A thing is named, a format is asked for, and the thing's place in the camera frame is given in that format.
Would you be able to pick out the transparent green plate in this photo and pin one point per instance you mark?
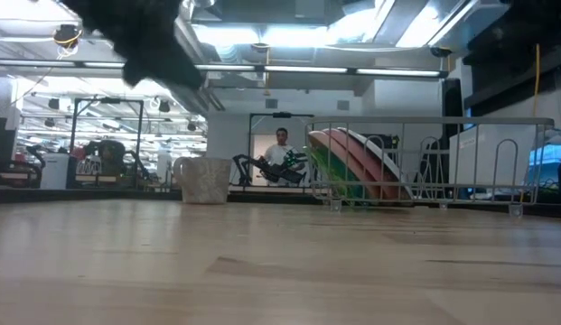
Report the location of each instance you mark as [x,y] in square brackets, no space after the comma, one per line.
[336,180]

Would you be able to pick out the pink plate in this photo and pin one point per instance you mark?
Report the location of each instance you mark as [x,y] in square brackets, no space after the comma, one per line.
[359,158]

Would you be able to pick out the black background robot arm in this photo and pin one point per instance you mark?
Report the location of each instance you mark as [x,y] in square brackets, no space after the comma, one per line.
[271,170]

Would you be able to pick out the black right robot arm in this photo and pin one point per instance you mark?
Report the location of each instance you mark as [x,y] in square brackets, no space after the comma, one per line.
[533,27]

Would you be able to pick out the grey speckled mug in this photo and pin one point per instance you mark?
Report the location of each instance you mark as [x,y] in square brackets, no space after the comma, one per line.
[205,180]

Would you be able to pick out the white box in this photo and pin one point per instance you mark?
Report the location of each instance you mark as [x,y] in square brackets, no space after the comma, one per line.
[54,171]

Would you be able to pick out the LED light strip bar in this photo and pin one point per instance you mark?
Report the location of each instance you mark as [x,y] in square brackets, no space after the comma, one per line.
[307,69]

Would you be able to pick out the person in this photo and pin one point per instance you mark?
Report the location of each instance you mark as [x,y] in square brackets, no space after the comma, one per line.
[280,151]

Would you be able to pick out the translucent plastic utensil caddy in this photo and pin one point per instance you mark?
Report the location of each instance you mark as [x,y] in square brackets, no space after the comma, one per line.
[485,158]

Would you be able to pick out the black overhead camera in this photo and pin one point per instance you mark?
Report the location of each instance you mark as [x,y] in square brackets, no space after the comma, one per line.
[67,35]

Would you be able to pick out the black aluminium table frame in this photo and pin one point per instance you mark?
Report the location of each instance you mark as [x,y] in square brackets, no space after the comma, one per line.
[271,197]

